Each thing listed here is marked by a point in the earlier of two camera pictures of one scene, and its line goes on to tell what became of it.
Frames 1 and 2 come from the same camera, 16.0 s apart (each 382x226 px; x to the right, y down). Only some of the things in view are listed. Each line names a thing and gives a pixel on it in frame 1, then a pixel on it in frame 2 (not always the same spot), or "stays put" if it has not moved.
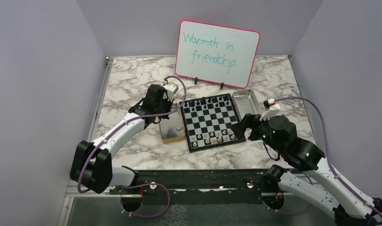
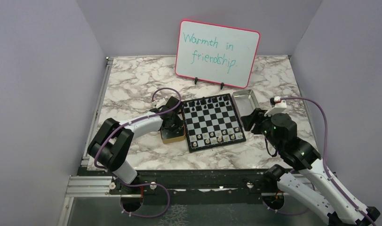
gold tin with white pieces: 172,129 stays put
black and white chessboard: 210,122 stays put
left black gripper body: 166,105 to 176,123
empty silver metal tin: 245,102 stays put
